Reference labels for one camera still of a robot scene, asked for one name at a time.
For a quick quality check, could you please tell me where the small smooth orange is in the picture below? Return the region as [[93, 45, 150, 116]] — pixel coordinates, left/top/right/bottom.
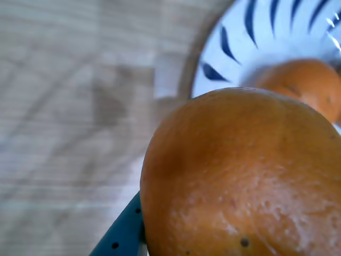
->
[[140, 86, 341, 256]]

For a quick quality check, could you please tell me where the white plate with blue strokes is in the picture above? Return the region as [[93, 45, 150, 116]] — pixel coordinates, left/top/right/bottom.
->
[[190, 0, 341, 134]]

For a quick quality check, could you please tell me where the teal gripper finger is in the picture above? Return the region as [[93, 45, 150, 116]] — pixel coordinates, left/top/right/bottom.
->
[[89, 190, 148, 256]]

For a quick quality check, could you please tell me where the scarred orange with dark lines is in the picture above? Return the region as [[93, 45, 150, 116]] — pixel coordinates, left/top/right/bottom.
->
[[255, 58, 341, 125]]

